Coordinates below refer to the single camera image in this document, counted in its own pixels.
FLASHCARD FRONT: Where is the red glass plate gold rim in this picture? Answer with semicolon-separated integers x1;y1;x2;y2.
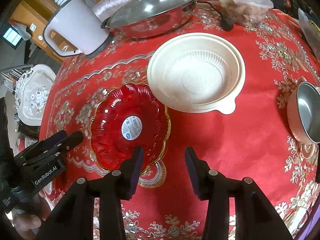
91;82;171;174

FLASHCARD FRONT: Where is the pink steel cup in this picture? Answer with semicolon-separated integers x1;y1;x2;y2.
287;76;320;159

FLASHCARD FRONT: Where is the cream plastic bowl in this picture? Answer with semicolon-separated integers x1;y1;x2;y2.
147;33;246;115

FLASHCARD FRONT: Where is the red glass bowl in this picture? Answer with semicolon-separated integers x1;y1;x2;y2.
44;178;66;208

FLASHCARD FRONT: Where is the person's left hand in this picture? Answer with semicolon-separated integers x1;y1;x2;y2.
12;198;51;239

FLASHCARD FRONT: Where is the white ornate chair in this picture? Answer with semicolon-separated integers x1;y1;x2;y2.
15;64;56;126

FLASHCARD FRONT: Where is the red floral tablecloth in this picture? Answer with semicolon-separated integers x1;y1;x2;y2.
40;4;319;239

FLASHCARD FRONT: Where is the white electric kettle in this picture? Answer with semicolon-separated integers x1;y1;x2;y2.
43;0;113;58

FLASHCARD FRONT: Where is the wooden cabinet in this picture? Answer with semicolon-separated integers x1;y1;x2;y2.
8;0;67;63

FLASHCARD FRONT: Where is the steel pot glass lid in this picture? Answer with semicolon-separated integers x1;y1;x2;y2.
100;0;199;39

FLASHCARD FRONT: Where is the clear plastic food container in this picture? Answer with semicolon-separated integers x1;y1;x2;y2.
218;0;274;27

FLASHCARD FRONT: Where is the black power cord plug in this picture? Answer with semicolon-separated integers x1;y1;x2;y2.
196;1;234;31

